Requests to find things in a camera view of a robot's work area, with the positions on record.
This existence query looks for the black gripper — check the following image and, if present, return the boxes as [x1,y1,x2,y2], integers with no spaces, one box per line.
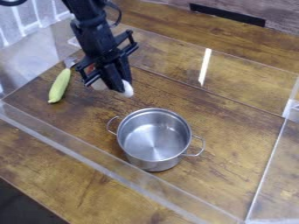
[75,20,138,93]

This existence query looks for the white plush mushroom red cap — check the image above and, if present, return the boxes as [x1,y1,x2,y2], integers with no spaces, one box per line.
[86,62,137,99]

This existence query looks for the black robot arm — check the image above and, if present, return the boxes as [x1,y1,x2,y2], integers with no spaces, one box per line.
[62,0,138,96]

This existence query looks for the silver metal pot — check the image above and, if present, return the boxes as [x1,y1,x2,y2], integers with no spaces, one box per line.
[107,108,206,172]

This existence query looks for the clear acrylic triangular stand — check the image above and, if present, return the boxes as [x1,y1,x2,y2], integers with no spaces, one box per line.
[70,18,82,48]

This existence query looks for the black bar on table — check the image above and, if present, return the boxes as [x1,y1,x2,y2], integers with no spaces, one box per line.
[190,3,268,27]

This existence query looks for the yellow handled metal peeler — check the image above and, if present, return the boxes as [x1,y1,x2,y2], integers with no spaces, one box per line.
[49,56,79,104]

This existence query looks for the black cable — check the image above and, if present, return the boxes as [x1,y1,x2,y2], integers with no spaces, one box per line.
[105,0,125,29]

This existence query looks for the clear acrylic tray wall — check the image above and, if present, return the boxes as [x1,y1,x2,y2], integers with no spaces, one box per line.
[0,101,299,224]

